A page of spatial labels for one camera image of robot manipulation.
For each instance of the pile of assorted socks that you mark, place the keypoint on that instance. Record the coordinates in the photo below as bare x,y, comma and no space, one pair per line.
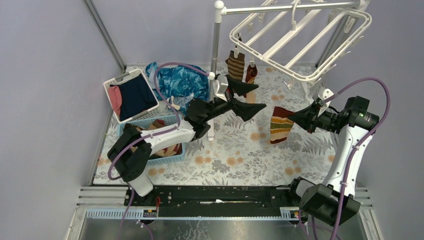
170,151

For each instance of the light blue sock basket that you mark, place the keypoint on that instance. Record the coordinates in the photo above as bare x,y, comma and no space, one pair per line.
144,123

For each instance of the red cuff multicolour sock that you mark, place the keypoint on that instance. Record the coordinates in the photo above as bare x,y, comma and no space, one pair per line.
251,74
280,125

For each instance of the floral patterned table mat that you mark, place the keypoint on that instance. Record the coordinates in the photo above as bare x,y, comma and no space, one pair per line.
241,152

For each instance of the white plastic basket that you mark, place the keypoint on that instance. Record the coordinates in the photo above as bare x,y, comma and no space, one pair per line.
124,78

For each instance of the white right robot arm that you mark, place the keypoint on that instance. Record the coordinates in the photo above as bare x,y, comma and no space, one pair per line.
332,201

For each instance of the blue patterned cloth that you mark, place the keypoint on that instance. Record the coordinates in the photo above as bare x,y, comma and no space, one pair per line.
180,83

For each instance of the brown striped sock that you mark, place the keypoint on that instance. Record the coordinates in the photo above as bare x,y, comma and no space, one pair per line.
238,37
235,65

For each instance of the silver white drying rack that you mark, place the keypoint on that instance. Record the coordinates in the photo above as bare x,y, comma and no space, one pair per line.
301,15

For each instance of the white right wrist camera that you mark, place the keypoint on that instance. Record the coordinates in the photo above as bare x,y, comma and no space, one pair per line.
323,97

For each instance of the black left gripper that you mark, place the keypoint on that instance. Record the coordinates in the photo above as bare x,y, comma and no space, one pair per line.
230,100

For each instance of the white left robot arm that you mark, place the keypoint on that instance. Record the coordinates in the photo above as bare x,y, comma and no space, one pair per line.
133,149

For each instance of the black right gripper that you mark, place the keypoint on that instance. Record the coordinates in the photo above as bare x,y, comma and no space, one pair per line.
308,118

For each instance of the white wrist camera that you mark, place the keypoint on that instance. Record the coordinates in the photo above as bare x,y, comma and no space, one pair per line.
218,85
323,97

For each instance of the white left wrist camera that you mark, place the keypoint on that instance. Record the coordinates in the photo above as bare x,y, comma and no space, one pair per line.
218,85

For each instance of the pink folded garment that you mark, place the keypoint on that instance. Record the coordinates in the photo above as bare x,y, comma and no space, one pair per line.
115,98

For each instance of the dark navy folded garment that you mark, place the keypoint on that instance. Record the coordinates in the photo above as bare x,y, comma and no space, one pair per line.
137,97

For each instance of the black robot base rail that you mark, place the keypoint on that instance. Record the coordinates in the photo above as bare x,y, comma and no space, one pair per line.
212,201

